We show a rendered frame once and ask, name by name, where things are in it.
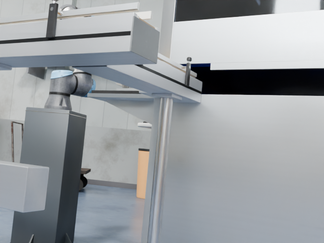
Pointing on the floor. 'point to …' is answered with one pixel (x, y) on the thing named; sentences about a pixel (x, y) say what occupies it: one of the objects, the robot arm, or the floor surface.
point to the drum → (142, 172)
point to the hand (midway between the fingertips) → (126, 90)
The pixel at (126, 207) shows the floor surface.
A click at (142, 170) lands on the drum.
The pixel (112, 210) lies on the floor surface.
